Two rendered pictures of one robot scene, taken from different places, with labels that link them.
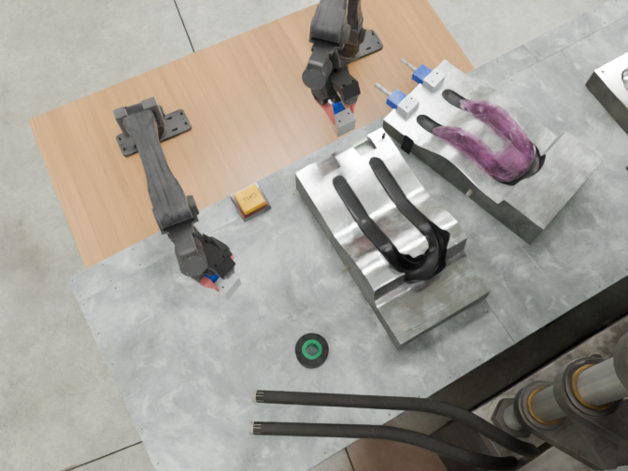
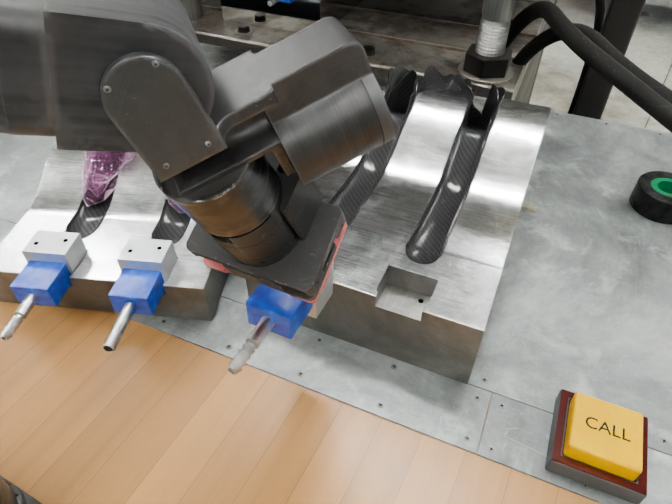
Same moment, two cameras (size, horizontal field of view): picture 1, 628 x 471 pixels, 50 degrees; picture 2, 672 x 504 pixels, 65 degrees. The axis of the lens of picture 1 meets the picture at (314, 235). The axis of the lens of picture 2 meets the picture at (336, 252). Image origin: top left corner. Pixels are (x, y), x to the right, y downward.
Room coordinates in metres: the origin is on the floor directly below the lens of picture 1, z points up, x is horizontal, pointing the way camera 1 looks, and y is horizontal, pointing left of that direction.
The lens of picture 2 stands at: (1.05, 0.20, 1.28)
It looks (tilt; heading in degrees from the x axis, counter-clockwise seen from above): 44 degrees down; 233
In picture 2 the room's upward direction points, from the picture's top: straight up
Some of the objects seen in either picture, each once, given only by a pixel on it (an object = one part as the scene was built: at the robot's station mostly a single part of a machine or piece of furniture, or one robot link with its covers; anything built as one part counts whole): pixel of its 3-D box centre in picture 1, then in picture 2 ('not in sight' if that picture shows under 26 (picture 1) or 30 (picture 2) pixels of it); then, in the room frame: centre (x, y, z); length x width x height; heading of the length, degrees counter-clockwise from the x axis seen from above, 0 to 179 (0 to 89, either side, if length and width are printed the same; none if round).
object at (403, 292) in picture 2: (327, 167); (404, 299); (0.78, -0.04, 0.87); 0.05 x 0.05 x 0.04; 29
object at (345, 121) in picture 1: (334, 107); (274, 312); (0.92, -0.06, 0.93); 0.13 x 0.05 x 0.05; 28
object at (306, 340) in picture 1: (311, 350); (663, 197); (0.32, 0.01, 0.82); 0.08 x 0.08 x 0.04
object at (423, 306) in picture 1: (390, 231); (424, 173); (0.60, -0.19, 0.87); 0.50 x 0.26 x 0.14; 29
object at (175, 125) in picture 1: (150, 126); not in sight; (0.93, 0.43, 0.84); 0.20 x 0.07 x 0.08; 115
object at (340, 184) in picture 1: (392, 216); (417, 145); (0.62, -0.19, 0.92); 0.35 x 0.16 x 0.09; 29
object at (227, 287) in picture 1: (212, 272); not in sight; (0.49, 0.24, 0.93); 0.13 x 0.05 x 0.05; 50
